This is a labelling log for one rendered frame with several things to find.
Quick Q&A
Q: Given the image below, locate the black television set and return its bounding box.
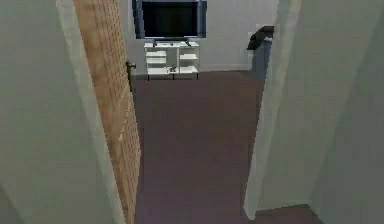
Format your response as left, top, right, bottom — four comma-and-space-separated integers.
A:
131, 0, 208, 47

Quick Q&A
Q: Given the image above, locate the white shelf unit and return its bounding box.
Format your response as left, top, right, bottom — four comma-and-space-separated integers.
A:
143, 40, 201, 82

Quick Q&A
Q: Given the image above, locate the wooden room door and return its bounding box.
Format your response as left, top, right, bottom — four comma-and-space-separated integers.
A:
72, 0, 142, 224

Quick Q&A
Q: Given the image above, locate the dark door handle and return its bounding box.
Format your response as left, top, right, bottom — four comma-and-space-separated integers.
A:
125, 60, 137, 92

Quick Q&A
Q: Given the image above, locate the blue grey cabinet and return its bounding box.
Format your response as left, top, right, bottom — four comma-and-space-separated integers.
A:
251, 37, 274, 80

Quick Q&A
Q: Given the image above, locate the black angular object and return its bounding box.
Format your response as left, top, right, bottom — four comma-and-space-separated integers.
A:
246, 25, 276, 51

